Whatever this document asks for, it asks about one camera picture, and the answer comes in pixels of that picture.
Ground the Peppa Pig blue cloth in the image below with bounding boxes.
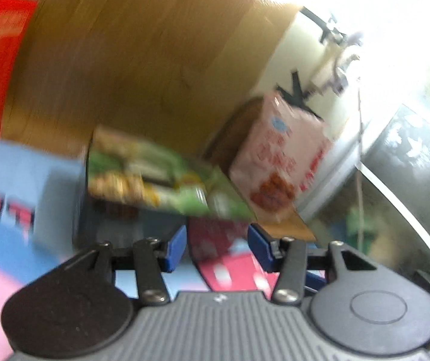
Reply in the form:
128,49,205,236
0,141,276,360

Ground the green pea snack packet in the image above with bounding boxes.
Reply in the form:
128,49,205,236
86,125,255,222

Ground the wooden board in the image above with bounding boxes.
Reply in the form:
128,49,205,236
1,0,297,156

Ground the white power strip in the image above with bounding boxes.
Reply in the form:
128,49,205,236
306,33,362,96

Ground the white power cable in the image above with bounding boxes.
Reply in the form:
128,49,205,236
353,90,367,249

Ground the black wool box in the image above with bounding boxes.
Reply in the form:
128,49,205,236
73,134,235,260

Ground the pink fried dough snack bag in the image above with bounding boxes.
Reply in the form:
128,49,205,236
229,91,331,223

